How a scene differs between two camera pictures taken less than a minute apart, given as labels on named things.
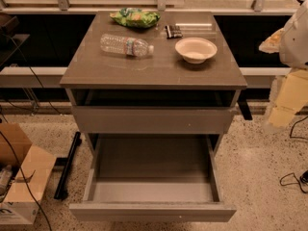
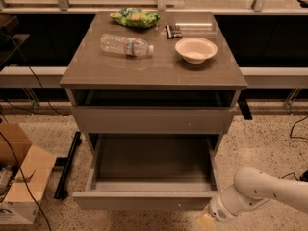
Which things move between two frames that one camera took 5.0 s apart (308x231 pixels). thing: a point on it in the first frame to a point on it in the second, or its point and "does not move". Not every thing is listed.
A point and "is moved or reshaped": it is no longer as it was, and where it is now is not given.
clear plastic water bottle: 127,45 does not move
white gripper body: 295,38 to 218,210
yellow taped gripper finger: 281,115 to 206,221
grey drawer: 152,119 does not move
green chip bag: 135,17 does not move
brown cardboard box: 16,205 does not move
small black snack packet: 173,32 does not move
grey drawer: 152,177 is moved or reshaped
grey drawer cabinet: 178,78 does not move
